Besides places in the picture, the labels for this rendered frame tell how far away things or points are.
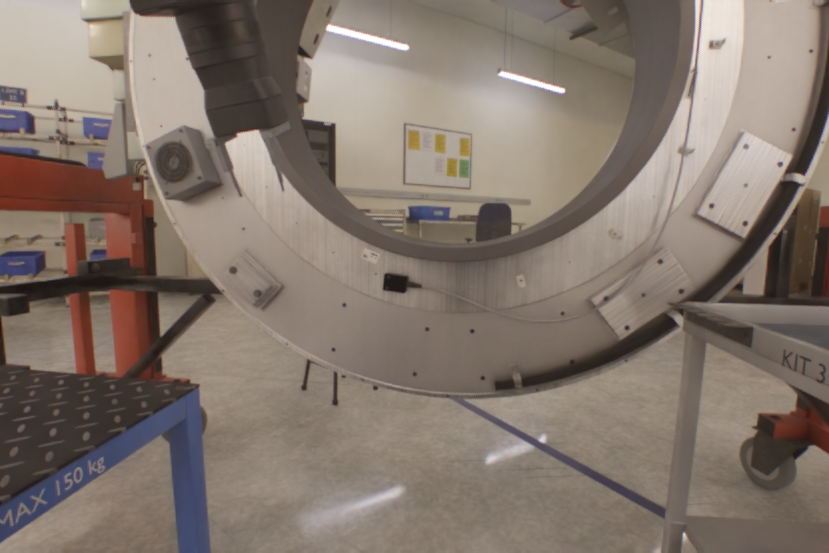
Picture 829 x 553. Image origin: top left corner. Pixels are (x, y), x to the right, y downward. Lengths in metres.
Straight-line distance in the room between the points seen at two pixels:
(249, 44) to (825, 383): 0.66
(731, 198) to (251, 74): 0.82
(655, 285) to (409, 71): 6.53
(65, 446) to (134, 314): 1.20
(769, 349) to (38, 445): 0.80
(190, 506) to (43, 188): 1.00
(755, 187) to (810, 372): 0.46
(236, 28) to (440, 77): 7.09
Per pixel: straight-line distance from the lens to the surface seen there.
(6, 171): 1.41
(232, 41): 0.47
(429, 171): 7.06
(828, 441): 1.69
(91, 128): 5.17
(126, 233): 1.69
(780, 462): 1.77
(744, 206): 0.98
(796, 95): 1.07
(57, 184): 1.49
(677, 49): 0.93
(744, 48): 1.04
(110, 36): 1.33
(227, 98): 0.49
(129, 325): 1.73
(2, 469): 0.52
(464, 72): 7.85
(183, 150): 0.99
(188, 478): 0.67
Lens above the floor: 0.81
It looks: 7 degrees down
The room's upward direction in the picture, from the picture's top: 1 degrees clockwise
